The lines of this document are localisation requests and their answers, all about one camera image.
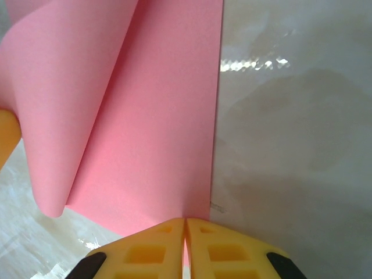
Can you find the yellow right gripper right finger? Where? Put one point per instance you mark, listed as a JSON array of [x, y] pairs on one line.
[[226, 255]]

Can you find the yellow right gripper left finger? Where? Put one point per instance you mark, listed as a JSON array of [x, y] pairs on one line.
[[145, 255]]

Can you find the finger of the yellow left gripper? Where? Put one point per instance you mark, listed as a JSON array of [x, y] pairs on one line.
[[7, 136]]

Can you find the pink paper sheet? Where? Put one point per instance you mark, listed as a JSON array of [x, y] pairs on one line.
[[145, 116]]

